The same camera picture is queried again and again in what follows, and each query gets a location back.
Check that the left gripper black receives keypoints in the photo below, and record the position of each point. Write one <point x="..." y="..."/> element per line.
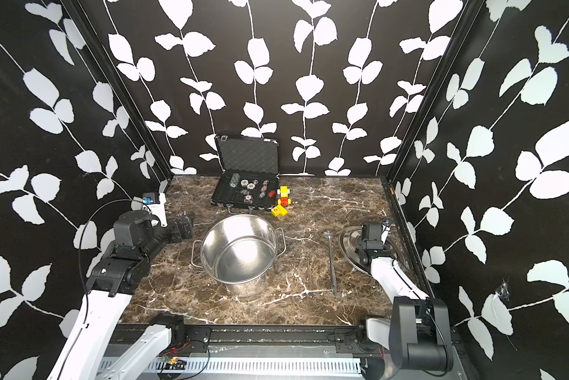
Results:
<point x="177" y="233"/>

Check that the stainless steel pot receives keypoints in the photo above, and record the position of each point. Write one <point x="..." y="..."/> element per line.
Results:
<point x="240" y="252"/>

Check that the long metal spoon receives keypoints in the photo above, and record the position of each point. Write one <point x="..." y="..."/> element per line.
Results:
<point x="333" y="278"/>

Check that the steel pot lid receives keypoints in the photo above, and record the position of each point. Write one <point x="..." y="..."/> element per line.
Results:
<point x="354" y="249"/>

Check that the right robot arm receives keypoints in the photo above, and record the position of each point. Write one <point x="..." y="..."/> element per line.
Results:
<point x="418" y="334"/>

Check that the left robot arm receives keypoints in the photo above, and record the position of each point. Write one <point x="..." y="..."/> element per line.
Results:
<point x="139" y="238"/>

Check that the black poker chip case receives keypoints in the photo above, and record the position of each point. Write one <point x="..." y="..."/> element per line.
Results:
<point x="250" y="173"/>

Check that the yellow number six block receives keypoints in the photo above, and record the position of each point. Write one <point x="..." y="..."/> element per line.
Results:
<point x="279" y="211"/>

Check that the yellow red toy car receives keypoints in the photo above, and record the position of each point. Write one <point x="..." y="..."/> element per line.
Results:
<point x="284" y="196"/>

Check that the white perforated strip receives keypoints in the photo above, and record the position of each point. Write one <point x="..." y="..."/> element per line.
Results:
<point x="346" y="367"/>

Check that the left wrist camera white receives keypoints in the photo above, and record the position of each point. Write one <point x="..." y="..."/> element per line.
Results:
<point x="156" y="203"/>

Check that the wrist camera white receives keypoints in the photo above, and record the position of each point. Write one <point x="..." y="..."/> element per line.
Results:
<point x="386" y="229"/>
<point x="156" y="203"/>

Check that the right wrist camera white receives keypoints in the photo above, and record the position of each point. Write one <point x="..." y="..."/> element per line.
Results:
<point x="386" y="229"/>

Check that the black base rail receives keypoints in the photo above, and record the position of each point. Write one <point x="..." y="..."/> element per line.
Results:
<point x="343" y="339"/>

